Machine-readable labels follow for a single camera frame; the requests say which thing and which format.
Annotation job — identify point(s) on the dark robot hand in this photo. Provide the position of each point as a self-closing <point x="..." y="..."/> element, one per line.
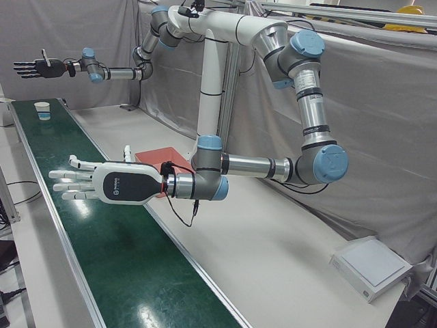
<point x="51" y="68"/>

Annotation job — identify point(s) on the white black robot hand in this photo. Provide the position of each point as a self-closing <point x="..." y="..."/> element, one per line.
<point x="123" y="184"/>

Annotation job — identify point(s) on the white paper cup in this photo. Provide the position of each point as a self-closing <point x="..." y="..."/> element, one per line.
<point x="42" y="109"/>

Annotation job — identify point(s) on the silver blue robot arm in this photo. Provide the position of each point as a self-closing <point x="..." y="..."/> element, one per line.
<point x="119" y="73"/>
<point x="246" y="165"/>

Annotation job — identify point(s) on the pink plastic basket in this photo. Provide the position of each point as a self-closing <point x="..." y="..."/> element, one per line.
<point x="160" y="155"/>

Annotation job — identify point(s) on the grey backdrop curtain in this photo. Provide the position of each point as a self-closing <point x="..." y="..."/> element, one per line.
<point x="68" y="27"/>
<point x="375" y="136"/>

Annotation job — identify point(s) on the white conveyor control box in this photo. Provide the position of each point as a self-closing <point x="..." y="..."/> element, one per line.
<point x="5" y="112"/>

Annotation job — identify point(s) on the green conveyor belt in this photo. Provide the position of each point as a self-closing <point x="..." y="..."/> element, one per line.
<point x="119" y="256"/>

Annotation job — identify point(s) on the aluminium table leg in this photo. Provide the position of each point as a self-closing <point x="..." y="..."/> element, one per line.
<point x="12" y="208"/>

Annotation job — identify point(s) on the black equipment box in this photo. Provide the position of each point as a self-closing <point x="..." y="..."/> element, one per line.
<point x="7" y="254"/>

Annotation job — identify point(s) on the white flat box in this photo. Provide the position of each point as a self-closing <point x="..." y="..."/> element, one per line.
<point x="372" y="266"/>

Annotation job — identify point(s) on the yellow hard hat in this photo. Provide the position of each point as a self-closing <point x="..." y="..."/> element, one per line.
<point x="411" y="11"/>
<point x="406" y="28"/>

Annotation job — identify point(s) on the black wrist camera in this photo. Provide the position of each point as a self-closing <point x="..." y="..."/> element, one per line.
<point x="166" y="166"/>
<point x="71" y="70"/>

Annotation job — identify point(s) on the white robot torso pedestal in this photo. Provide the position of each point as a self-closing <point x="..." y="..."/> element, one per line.
<point x="211" y="85"/>

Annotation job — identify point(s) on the aluminium frame post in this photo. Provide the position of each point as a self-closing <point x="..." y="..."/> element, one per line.
<point x="228" y="102"/>

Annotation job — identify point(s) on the black head camera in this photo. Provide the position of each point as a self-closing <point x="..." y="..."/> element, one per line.
<point x="187" y="12"/>

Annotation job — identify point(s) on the aluminium overhead frame beam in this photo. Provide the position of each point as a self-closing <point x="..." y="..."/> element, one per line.
<point x="341" y="13"/>

